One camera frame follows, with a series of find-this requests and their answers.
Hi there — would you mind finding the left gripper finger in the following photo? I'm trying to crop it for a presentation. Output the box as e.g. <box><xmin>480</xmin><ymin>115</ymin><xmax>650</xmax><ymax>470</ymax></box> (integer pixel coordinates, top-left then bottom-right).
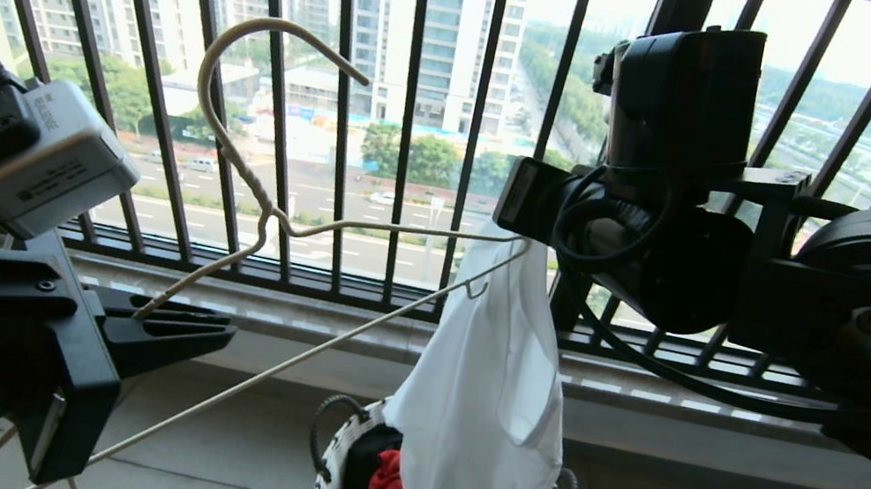
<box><xmin>86</xmin><ymin>284</ymin><xmax>236</xmax><ymax>336</ymax></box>
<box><xmin>90</xmin><ymin>303</ymin><xmax>239</xmax><ymax>397</ymax></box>

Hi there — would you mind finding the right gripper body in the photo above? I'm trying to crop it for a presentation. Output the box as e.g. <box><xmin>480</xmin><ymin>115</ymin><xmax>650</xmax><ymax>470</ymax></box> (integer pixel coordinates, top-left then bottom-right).
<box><xmin>478</xmin><ymin>152</ymin><xmax>760</xmax><ymax>345</ymax></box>

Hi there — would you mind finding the white garment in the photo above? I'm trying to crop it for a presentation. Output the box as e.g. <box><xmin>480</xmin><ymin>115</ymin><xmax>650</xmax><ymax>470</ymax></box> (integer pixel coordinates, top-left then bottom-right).
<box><xmin>367</xmin><ymin>219</ymin><xmax>602</xmax><ymax>489</ymax></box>

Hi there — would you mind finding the beige wire clothes hanger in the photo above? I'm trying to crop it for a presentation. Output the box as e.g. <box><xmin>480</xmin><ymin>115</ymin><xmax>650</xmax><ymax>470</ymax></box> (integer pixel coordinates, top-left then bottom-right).
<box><xmin>0</xmin><ymin>0</ymin><xmax>563</xmax><ymax>489</ymax></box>

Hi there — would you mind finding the black and white laundry basket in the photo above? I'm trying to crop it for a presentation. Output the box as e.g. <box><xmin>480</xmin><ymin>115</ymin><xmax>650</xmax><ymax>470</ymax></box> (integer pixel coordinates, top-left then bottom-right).
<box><xmin>299</xmin><ymin>385</ymin><xmax>592</xmax><ymax>489</ymax></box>

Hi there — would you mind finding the black garment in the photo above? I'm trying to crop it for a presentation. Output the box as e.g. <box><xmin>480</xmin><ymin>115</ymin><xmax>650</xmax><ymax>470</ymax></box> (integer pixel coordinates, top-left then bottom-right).
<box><xmin>336</xmin><ymin>418</ymin><xmax>406</xmax><ymax>489</ymax></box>

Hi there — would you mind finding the black metal balcony railing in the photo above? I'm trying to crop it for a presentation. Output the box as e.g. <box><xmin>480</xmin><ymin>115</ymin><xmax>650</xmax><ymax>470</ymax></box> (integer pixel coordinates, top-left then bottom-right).
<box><xmin>0</xmin><ymin>0</ymin><xmax>871</xmax><ymax>410</ymax></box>

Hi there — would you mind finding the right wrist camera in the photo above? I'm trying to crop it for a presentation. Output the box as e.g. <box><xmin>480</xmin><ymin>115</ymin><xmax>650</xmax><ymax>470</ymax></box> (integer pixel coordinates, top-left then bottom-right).
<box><xmin>577</xmin><ymin>4</ymin><xmax>771</xmax><ymax>193</ymax></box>

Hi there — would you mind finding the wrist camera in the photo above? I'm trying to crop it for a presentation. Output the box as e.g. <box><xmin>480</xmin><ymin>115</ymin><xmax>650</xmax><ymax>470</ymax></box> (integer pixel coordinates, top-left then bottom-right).
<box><xmin>577</xmin><ymin>4</ymin><xmax>771</xmax><ymax>193</ymax></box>
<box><xmin>0</xmin><ymin>69</ymin><xmax>156</xmax><ymax>273</ymax></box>

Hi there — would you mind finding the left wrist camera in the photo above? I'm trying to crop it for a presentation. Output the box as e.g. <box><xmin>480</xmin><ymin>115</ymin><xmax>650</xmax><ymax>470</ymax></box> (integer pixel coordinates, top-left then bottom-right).
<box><xmin>0</xmin><ymin>69</ymin><xmax>156</xmax><ymax>273</ymax></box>

